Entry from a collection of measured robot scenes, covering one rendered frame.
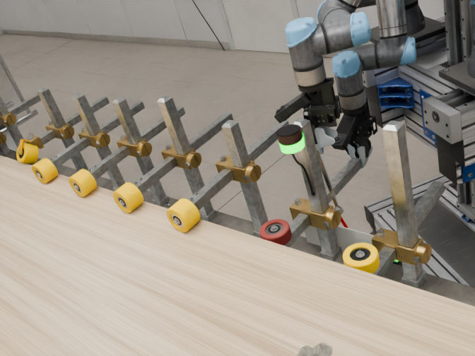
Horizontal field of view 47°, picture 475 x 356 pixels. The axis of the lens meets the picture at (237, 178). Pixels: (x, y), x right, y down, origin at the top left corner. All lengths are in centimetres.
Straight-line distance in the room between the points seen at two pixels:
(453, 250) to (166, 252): 124
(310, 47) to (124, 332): 79
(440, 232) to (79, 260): 145
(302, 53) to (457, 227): 130
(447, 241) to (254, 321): 129
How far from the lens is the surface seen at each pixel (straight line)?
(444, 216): 247
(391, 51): 164
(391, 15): 163
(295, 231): 147
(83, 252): 164
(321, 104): 141
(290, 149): 132
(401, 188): 129
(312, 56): 134
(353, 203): 296
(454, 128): 160
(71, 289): 153
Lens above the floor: 177
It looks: 31 degrees down
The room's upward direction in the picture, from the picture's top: 18 degrees counter-clockwise
